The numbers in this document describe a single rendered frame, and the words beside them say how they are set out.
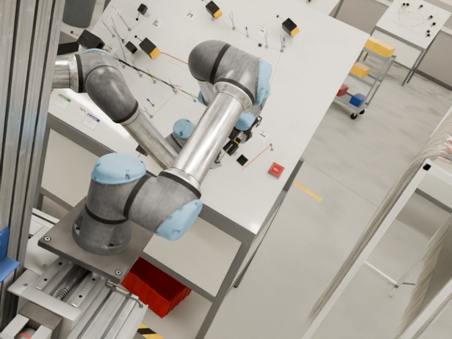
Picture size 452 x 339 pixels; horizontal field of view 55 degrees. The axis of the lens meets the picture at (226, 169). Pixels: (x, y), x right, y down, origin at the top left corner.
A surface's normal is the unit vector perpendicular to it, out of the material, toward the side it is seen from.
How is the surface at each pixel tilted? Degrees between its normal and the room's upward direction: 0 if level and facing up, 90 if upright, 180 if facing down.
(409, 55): 90
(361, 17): 90
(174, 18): 55
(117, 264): 0
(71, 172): 90
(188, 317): 0
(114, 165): 8
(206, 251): 90
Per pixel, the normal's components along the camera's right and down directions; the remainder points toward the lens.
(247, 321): 0.33, -0.80
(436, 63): -0.54, 0.26
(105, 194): -0.31, 0.40
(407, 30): -0.20, -0.31
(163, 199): 0.04, -0.36
